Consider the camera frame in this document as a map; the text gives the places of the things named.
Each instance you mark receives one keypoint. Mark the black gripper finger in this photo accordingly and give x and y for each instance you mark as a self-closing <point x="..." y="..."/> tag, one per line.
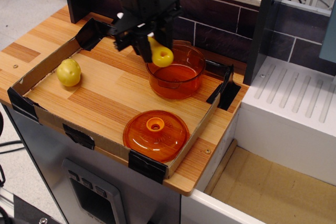
<point x="163" y="33"/>
<point x="142" y="47"/>

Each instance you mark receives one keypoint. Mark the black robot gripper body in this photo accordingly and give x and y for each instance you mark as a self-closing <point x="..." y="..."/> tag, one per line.
<point x="141" y="11"/>

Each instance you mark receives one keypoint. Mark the yellow handled white toy knife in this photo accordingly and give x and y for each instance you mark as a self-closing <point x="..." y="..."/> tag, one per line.
<point x="161" y="56"/>

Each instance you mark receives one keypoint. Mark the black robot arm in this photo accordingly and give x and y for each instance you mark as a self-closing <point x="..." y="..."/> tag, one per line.
<point x="142" y="17"/>

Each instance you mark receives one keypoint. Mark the orange transparent plastic pot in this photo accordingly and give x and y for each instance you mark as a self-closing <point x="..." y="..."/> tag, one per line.
<point x="183" y="77"/>

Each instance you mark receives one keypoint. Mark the cardboard fence with black tape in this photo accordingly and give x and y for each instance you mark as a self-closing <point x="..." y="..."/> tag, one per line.
<point x="113" y="88"/>

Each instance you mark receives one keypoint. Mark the orange transparent pot lid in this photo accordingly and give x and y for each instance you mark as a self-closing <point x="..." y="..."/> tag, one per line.
<point x="157" y="134"/>

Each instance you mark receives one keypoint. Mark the yellow toy potato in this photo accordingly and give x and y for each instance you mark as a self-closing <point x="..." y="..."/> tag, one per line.
<point x="69" y="73"/>

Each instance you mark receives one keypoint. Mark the grey toy oven front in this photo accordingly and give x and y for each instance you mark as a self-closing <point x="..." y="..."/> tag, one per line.
<point x="89" y="187"/>

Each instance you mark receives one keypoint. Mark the white toy sink unit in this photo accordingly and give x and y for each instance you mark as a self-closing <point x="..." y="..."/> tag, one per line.
<point x="276" y="163"/>

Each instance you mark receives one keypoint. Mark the dark grey vertical post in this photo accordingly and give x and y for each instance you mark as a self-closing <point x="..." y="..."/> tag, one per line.
<point x="263" y="33"/>

